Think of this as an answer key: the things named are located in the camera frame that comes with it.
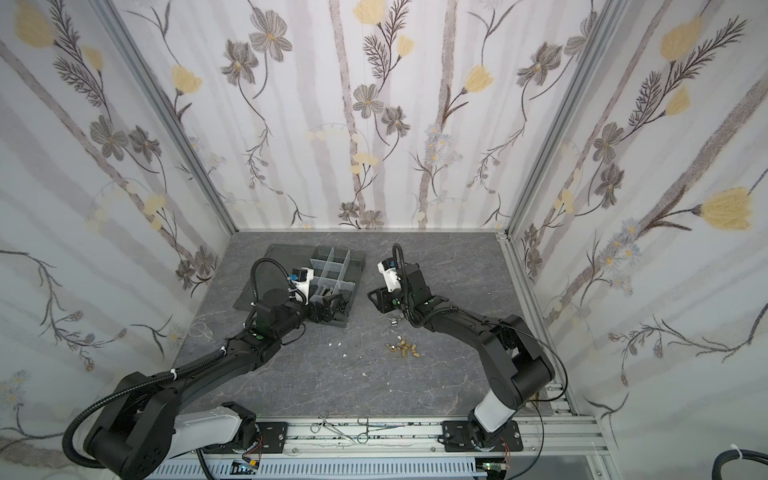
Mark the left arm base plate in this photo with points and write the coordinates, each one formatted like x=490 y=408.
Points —
x=265 y=438

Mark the surgical scissors on rail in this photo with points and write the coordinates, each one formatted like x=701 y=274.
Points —
x=357 y=431

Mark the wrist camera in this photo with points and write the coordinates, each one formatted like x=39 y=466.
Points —
x=300 y=281
x=387 y=268

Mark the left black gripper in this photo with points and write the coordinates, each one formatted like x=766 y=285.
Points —
x=326 y=311

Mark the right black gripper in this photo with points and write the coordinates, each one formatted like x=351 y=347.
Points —
x=383 y=297

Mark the white vented cable duct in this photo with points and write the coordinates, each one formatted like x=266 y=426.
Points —
x=352 y=468

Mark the aluminium front rail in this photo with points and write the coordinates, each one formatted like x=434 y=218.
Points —
x=549 y=436

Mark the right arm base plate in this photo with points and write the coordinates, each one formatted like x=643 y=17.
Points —
x=465 y=435

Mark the green compartment organizer box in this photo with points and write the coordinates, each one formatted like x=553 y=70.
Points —
x=325 y=275

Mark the brass screws cluster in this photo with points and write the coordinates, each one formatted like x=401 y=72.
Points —
x=404 y=348

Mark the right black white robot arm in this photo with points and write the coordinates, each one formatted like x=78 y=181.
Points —
x=514 y=361

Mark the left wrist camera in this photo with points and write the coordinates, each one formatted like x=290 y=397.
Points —
x=300 y=281

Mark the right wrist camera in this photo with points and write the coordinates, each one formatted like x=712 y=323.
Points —
x=387 y=268

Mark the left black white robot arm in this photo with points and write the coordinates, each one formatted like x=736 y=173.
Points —
x=130 y=431

